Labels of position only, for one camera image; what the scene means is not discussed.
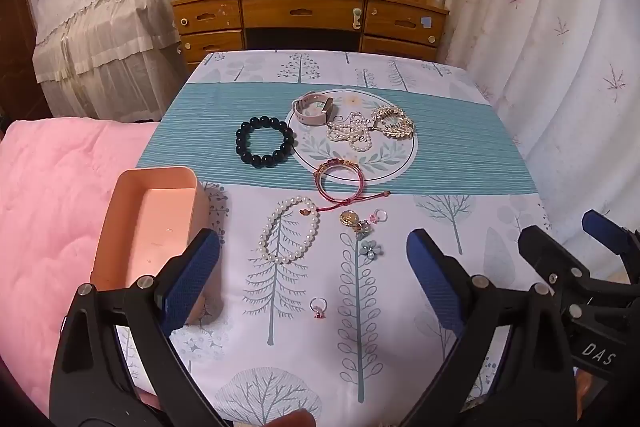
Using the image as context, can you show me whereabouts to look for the wooden desk with drawers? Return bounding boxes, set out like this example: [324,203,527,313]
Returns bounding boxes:
[171,0,451,64]

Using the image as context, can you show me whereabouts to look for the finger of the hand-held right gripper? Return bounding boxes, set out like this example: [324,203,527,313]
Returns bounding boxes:
[581,208,640,279]
[517,226,603,304]

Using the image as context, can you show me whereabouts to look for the white pearl necklace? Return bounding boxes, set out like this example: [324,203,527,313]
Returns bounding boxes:
[326,110,382,152]

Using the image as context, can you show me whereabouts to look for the black bead bracelet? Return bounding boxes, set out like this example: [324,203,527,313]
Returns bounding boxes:
[235,116,296,166]

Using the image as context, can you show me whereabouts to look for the blue flower hair clip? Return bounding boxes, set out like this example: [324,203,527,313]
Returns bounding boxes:
[359,238,384,261]

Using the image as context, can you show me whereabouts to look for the white lace furniture cover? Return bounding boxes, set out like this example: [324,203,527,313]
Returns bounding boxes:
[32,0,184,124]

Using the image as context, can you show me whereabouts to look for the white pearl bracelet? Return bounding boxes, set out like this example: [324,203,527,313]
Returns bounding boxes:
[258,197,321,266]

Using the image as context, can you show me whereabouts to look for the pink strap watch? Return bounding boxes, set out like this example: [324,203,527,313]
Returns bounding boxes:
[292,91,335,127]

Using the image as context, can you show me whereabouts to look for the pink ring keychain charm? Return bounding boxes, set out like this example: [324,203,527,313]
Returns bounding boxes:
[355,208,389,241]

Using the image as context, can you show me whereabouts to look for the peach plastic box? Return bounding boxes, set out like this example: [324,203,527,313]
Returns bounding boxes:
[90,166,222,327]

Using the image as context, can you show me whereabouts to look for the red cord bracelet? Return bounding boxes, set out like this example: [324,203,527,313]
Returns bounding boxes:
[313,158,392,213]

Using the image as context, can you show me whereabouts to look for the tree print tablecloth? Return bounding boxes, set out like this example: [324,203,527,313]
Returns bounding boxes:
[115,51,554,427]

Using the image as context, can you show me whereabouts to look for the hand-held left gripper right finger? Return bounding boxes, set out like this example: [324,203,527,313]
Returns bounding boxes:
[400,229,577,427]

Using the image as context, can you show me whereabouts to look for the white leaf print curtain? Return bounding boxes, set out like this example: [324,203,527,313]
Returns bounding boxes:
[439,0,640,260]

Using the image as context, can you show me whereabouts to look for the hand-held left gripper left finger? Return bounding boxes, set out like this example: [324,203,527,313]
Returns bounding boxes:
[49,228,222,427]

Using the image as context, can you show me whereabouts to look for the pink quilted blanket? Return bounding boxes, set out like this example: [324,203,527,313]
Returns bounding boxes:
[0,119,162,427]

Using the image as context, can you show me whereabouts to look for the gold leaf bracelet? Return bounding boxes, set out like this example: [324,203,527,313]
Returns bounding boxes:
[370,104,416,140]

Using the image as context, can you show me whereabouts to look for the brown wooden door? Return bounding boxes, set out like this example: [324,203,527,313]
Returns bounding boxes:
[0,0,54,124]

